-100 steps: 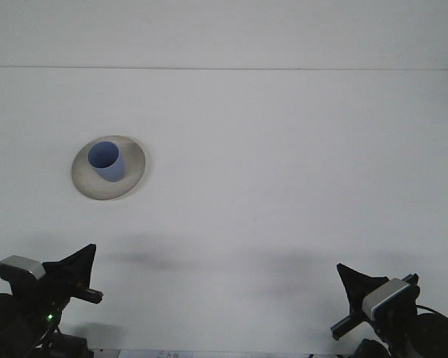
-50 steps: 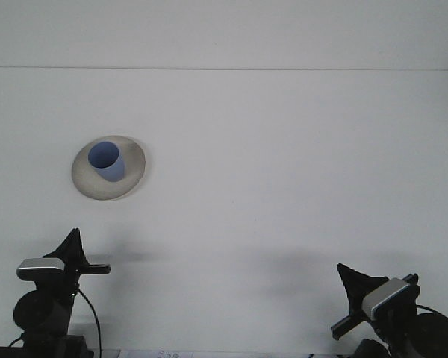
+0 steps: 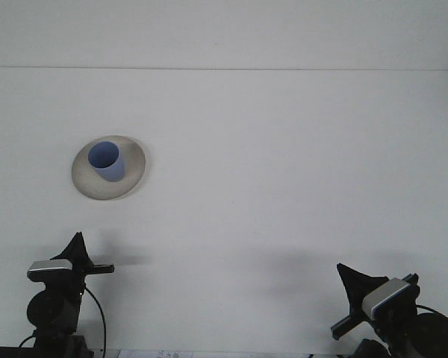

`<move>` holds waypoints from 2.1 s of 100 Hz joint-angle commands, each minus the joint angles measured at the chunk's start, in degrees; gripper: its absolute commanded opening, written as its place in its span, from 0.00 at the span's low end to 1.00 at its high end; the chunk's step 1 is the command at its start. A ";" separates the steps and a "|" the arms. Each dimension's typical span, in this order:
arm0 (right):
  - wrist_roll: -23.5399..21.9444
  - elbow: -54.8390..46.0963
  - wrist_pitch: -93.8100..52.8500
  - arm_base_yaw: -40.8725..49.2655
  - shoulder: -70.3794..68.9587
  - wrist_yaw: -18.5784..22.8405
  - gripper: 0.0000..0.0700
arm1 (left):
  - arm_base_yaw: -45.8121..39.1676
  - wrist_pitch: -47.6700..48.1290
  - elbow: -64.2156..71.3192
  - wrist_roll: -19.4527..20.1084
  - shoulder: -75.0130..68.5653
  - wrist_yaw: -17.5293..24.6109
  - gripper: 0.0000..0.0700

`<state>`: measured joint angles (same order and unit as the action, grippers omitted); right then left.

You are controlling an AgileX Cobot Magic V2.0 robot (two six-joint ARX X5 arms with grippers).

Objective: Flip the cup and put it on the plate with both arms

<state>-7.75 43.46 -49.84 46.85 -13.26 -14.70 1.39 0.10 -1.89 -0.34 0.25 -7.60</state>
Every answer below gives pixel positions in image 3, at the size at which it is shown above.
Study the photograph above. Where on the pale round plate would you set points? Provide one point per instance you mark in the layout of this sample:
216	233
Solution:
97	188

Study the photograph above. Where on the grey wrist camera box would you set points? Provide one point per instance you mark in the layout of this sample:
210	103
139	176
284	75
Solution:
48	266
384	296

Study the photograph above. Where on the pale blue cup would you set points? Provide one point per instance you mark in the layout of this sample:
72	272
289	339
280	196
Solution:
110	168

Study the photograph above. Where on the black base board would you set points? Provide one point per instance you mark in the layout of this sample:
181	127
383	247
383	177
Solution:
0	353

